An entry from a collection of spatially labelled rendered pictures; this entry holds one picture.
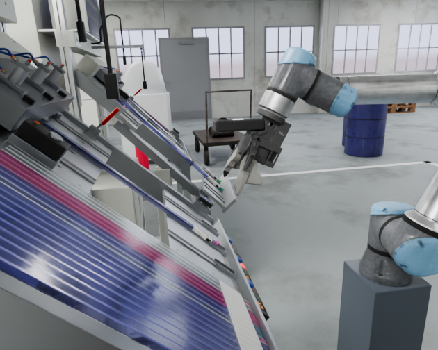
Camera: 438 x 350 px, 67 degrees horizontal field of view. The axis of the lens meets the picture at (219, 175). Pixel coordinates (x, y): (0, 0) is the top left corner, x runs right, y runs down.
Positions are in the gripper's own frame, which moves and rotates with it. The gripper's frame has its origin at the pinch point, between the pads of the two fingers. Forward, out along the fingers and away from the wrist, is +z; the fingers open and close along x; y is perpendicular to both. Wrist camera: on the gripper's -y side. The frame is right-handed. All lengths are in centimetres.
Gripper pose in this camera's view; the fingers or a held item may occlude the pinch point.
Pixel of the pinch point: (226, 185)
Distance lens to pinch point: 81.8
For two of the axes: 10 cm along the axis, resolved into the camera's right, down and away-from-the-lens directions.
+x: -1.8, -2.7, 9.4
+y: 8.8, 3.8, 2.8
